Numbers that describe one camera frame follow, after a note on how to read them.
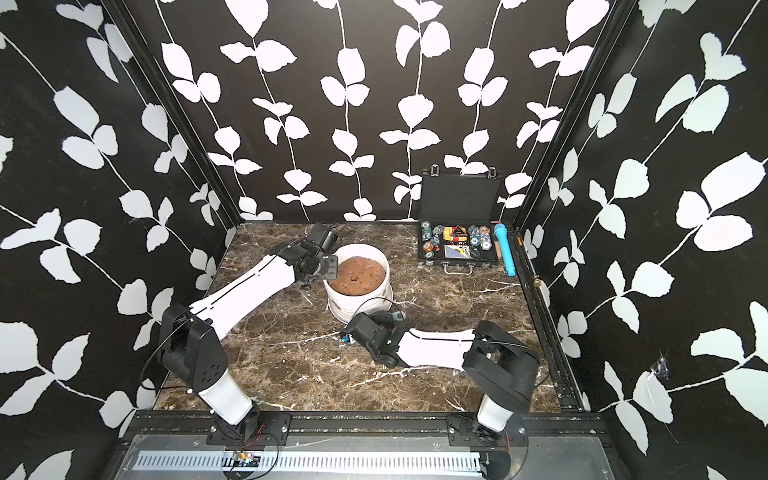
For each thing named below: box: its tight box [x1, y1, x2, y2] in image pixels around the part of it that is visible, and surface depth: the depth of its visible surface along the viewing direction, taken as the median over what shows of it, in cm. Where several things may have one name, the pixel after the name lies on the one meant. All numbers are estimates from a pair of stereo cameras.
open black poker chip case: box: [418, 164, 503, 275], surface depth 113 cm
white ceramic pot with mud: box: [324, 243, 394, 324], surface depth 92 cm
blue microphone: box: [494, 223, 516, 277], surface depth 113 cm
